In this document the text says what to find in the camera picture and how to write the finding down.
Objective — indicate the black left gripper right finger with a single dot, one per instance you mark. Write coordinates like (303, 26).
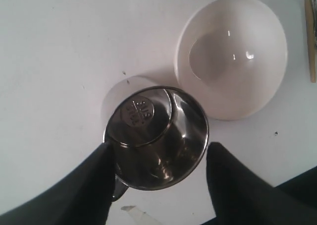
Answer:
(240, 197)

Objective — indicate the stainless steel cup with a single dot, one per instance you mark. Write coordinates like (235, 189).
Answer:
(159, 136)

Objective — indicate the white ceramic bowl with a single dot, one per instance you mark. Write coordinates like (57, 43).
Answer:
(232, 57)

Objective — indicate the left wooden chopstick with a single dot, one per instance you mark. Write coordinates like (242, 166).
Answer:
(311, 29)

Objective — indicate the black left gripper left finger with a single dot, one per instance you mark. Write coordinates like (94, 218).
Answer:
(83, 197)

